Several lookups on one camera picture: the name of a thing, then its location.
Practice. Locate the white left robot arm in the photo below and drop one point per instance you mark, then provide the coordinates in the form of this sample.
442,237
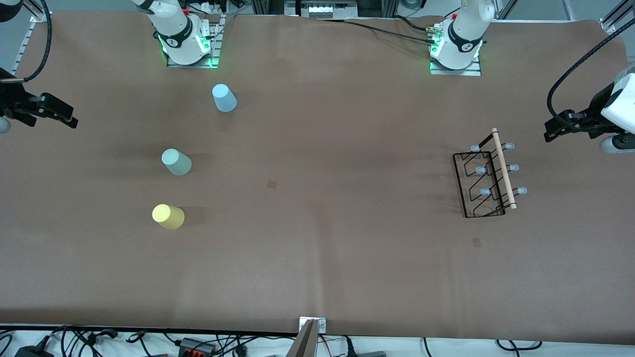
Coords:
461,39

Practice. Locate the black orange connector block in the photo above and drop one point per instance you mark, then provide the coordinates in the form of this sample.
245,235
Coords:
197,346

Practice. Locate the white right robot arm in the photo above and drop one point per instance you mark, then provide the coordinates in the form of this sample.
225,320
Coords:
178,34

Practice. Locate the grey electrical box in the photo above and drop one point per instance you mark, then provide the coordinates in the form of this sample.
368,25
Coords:
321,9

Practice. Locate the black power adapter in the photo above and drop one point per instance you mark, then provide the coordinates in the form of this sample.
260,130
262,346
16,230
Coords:
33,351

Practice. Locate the yellow plastic cup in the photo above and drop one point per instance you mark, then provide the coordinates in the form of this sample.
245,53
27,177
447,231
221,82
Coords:
168,216

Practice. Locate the light blue plastic cup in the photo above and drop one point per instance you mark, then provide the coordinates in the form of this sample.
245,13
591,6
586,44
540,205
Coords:
224,97

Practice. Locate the mint green plastic cup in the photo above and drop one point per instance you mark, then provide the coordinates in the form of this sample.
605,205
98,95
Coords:
176,162

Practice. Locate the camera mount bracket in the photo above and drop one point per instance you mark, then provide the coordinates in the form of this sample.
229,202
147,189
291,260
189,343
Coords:
306,339

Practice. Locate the black plug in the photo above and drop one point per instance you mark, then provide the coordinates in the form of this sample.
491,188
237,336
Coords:
364,353

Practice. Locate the aluminium profile rail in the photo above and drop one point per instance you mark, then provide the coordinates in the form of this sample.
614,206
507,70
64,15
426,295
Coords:
25,47
617,17
505,9

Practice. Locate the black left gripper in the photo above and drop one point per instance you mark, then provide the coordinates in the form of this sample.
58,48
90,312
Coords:
593,116

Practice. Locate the aluminium left arm base plate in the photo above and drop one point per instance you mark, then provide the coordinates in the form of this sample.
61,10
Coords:
474,71

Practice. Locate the brown table cover mat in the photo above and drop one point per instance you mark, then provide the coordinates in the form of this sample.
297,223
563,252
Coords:
347,258

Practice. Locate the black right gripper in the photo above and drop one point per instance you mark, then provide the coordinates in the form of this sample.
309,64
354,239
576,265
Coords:
11,100

